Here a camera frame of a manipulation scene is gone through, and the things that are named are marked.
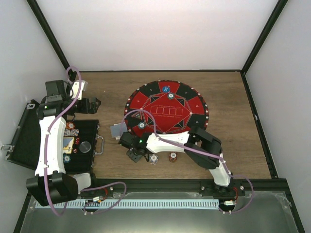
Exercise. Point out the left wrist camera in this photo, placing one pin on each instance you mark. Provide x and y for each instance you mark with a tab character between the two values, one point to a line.
55	88

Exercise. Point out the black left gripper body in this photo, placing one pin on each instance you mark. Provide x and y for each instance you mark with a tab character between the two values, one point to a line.
83	109

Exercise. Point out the card deck in case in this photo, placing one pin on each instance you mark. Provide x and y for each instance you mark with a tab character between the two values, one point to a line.
68	143

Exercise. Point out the black poker set case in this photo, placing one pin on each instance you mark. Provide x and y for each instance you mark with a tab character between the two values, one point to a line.
25	147

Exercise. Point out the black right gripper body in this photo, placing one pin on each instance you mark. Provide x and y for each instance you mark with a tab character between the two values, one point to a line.
136	157

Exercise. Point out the round red black poker mat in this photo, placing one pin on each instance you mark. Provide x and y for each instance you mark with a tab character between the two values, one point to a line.
187	109

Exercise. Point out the chips in case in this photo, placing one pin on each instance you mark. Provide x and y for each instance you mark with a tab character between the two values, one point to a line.
71	130

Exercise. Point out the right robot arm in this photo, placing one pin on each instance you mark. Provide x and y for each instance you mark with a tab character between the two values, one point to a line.
200	146

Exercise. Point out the black enclosure frame post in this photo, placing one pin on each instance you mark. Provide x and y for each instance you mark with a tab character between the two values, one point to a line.
34	6

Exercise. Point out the red 100 chip stack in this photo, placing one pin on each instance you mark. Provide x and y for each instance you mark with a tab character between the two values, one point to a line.
172	157

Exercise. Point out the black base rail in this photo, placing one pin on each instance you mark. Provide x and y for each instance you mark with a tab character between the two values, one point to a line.
205	187

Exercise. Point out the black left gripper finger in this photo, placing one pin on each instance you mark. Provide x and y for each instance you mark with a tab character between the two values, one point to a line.
94	100
95	106

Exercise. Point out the blue backed card deck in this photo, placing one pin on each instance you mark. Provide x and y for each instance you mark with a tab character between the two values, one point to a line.
118	129

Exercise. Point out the light blue slotted cable duct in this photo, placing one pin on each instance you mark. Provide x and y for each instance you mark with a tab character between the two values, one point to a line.
146	204

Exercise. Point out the round grey metal disc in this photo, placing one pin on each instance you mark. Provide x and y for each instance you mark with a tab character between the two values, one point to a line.
85	147

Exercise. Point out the orange blue 10 chip stack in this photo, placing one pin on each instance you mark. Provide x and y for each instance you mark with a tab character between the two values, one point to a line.
153	159

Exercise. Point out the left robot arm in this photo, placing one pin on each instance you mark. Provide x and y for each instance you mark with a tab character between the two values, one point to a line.
51	184

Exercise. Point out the blue small blind button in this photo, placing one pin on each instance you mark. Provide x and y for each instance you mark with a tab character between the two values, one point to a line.
166	89

